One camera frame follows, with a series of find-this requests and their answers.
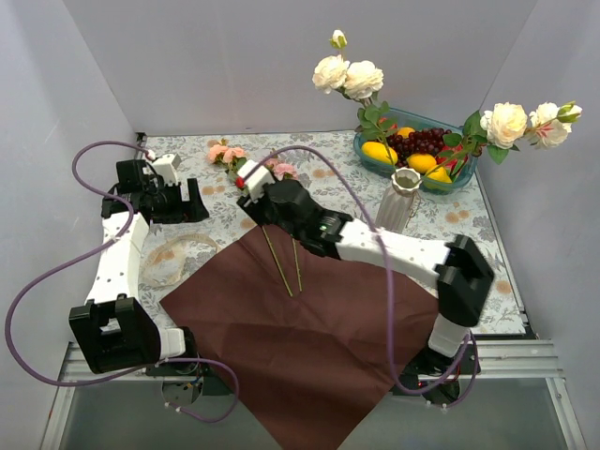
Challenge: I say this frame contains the dark red wrapping paper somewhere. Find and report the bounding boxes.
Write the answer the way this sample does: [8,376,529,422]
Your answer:
[161,226,438,449]

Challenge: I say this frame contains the yellow pear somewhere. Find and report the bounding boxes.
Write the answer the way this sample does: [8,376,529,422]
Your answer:
[425,165,453,184]

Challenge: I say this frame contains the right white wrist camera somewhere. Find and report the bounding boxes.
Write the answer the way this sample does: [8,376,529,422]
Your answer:
[237,159,276,202]

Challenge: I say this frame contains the red dragon fruit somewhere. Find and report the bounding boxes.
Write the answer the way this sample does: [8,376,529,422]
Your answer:
[436,145,469,181]

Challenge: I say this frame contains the floral table mat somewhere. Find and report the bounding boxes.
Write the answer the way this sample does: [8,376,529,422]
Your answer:
[96,129,529,338]

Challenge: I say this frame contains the yellow mango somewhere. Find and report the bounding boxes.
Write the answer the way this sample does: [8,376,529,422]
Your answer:
[361,141,398,166]

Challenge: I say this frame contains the peach rose stem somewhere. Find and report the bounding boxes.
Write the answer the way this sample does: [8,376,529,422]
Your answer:
[206,138,294,299]

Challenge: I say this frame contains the white rose stem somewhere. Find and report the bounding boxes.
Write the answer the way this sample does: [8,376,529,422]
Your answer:
[443,101,583,164]

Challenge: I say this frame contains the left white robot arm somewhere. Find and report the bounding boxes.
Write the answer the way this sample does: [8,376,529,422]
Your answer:
[68,154,209,375]

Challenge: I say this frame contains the pink rose stem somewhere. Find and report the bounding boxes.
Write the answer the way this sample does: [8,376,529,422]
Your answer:
[262,157,303,297]

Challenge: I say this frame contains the teal plastic fruit basket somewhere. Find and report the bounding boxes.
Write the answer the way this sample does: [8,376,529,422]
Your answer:
[352,108,477,195]

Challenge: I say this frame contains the yellow lemon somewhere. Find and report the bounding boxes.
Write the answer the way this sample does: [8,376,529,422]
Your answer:
[407,153,438,174]

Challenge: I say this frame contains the cream ribbon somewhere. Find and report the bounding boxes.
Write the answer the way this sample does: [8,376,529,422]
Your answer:
[141,233,220,288]

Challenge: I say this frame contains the rose bud stem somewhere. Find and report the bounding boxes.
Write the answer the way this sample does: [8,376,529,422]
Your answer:
[311,29,398,148]

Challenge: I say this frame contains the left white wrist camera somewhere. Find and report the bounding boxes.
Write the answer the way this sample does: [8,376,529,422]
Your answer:
[150,154,181,186]

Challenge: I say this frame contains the purple grape bunch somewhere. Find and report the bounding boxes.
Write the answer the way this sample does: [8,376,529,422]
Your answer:
[386,127,452,166]

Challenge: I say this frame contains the white ribbed vase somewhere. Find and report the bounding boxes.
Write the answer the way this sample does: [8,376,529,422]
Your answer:
[375,168,421,233]

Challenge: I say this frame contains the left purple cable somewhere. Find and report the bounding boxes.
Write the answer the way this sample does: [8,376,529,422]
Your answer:
[4,140,240,424]

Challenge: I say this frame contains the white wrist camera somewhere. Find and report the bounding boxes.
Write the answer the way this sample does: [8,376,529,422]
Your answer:
[150,154,181,186]
[237,159,276,202]

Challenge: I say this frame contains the orange fruit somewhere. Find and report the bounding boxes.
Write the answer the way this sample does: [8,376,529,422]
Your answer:
[397,127,414,139]

